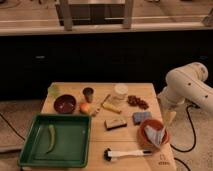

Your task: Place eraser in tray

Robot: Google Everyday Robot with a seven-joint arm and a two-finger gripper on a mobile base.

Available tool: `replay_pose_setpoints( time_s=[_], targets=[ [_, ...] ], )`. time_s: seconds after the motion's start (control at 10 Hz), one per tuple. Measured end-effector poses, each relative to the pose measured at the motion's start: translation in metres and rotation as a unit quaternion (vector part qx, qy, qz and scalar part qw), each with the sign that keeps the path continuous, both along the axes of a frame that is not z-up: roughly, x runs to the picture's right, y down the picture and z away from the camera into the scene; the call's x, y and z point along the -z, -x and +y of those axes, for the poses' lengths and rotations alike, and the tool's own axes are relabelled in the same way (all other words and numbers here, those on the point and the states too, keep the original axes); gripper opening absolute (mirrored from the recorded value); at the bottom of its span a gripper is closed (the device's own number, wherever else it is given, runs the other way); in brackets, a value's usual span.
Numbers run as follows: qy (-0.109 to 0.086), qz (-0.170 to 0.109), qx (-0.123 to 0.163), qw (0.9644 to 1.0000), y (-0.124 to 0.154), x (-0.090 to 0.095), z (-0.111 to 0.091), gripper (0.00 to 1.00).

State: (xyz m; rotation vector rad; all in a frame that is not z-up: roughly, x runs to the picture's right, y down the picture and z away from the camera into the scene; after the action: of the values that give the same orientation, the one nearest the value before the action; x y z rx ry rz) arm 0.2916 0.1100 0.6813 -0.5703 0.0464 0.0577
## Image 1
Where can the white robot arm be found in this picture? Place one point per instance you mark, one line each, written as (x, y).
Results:
(185, 83)

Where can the dark grapes bunch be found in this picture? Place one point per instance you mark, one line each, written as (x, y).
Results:
(133, 100)

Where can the wooden handled knife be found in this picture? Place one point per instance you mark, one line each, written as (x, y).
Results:
(97, 110)

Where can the light green lime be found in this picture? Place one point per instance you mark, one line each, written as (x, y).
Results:
(53, 91)

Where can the wooden chair legs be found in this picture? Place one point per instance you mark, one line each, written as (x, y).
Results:
(94, 13)

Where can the orange clay bowl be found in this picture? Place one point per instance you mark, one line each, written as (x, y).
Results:
(143, 140)

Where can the blue sponge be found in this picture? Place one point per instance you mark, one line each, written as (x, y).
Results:
(139, 117)

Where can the green chili pepper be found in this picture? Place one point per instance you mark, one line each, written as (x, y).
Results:
(52, 134)

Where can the red yellow apple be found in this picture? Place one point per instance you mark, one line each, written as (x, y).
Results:
(85, 108)

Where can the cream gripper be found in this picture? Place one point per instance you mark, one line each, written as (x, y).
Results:
(168, 115)

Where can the blue grey cloth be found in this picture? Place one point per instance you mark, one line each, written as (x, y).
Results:
(155, 136)

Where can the white plastic cup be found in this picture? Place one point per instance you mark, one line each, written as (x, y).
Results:
(120, 90)

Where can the green plastic tray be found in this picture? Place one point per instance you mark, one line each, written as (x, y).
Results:
(71, 142)

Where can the white handled dish brush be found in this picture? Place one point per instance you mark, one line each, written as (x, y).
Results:
(109, 155)

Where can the dark red bowl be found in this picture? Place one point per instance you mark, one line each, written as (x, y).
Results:
(65, 104)

